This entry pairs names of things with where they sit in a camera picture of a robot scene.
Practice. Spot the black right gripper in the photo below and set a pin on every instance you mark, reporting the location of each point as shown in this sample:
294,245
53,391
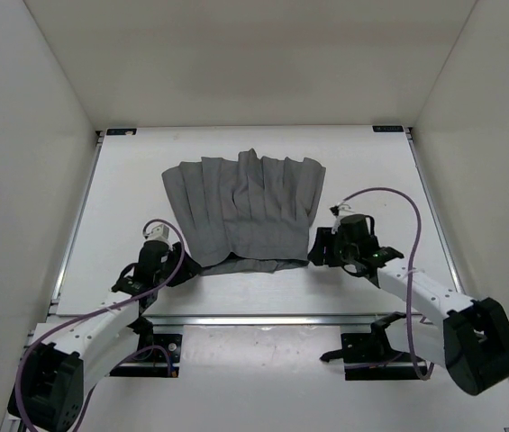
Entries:
317,256

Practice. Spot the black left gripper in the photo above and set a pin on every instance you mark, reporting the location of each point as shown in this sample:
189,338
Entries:
190,269

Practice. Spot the grey pleated skirt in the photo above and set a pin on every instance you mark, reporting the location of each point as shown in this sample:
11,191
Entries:
248,215

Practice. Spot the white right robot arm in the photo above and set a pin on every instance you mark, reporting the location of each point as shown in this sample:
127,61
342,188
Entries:
468,338

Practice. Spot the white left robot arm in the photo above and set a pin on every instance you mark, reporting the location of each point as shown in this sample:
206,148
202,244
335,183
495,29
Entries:
60,369

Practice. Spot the dark label sticker right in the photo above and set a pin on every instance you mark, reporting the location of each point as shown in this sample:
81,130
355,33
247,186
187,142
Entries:
387,128

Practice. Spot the dark label sticker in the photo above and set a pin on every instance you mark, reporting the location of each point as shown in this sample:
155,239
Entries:
121,132
387,128

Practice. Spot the dark label sticker left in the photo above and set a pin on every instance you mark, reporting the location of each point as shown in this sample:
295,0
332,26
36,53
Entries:
121,132

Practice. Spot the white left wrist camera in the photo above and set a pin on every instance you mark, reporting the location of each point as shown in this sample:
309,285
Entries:
159,232

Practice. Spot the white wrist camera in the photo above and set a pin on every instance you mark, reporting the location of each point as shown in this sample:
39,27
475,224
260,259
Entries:
340,211
159,232

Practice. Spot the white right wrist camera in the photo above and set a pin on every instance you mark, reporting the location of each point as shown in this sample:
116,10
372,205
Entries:
340,211

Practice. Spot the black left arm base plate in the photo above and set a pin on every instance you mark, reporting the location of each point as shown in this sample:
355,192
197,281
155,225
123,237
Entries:
158,353

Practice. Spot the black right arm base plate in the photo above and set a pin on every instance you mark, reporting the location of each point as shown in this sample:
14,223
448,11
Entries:
366,353

